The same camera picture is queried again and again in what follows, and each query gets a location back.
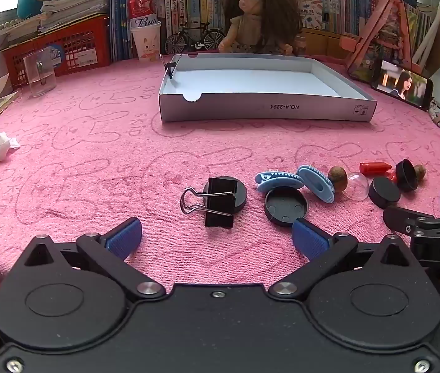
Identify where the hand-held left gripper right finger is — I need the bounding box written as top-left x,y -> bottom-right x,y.
268,218 -> 423,301

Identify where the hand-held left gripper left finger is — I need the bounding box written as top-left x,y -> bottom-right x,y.
23,218 -> 167,301

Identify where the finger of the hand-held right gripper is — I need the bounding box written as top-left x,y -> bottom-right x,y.
383,205 -> 438,238

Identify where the black round cap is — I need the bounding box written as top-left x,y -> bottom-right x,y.
395,159 -> 418,192
203,177 -> 247,214
264,186 -> 309,227
368,177 -> 401,209

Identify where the blue ribbed clip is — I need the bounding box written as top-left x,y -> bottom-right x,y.
296,165 -> 336,203

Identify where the clear plastic dome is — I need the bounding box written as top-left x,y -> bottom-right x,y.
342,172 -> 369,201

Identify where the blue shark-shaped clip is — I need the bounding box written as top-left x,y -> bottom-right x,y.
255,170 -> 305,193

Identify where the large black binder clip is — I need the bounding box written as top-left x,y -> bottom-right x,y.
180,177 -> 240,229

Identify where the white cardboard box tray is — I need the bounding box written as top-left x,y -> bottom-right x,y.
158,52 -> 378,124

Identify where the pink rabbit print towel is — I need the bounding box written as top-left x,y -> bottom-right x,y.
0,52 -> 440,292

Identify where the black smartphone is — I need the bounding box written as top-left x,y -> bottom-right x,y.
371,59 -> 435,110

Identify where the small black binder clip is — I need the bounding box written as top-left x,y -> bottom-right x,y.
160,54 -> 184,81

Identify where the clear glass cup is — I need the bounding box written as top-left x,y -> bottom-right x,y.
23,47 -> 57,98

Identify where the pink house-shaped case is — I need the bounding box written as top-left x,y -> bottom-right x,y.
346,0 -> 424,82

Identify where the wooden drawer box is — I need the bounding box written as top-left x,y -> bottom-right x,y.
301,27 -> 360,57

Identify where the white cat print paper cup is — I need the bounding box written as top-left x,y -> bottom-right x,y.
130,21 -> 162,62

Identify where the red plastic basket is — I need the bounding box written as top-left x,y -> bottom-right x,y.
0,13 -> 112,78

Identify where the black model bicycle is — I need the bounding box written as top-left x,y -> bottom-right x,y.
164,19 -> 225,55

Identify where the printed cardboard box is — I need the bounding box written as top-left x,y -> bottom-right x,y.
297,0 -> 323,30

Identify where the brown-haired doll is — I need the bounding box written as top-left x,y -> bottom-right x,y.
218,0 -> 304,57

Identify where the red drink can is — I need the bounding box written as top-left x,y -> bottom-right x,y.
128,0 -> 157,28

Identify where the row of upright books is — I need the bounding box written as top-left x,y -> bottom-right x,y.
109,0 -> 430,61

